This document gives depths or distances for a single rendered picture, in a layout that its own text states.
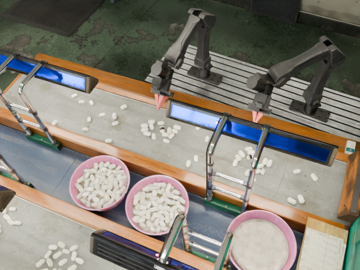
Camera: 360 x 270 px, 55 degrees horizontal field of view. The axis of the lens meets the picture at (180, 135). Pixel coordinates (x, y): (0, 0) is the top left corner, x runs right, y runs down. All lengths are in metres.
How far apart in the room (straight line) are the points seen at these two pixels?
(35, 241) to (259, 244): 0.90
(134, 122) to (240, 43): 1.75
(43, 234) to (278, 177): 1.02
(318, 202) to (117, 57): 2.25
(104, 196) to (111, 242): 0.52
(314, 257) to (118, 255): 0.72
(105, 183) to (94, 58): 1.87
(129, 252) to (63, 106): 1.07
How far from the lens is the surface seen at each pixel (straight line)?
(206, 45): 1.81
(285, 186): 1.55
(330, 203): 1.56
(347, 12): 3.40
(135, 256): 1.04
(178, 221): 1.04
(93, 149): 1.66
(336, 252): 1.45
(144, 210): 1.48
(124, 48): 3.29
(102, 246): 1.08
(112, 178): 1.58
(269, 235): 1.45
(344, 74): 3.13
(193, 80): 1.97
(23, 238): 1.60
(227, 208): 1.50
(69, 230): 1.54
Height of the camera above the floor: 2.09
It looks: 55 degrees down
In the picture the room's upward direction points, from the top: 6 degrees counter-clockwise
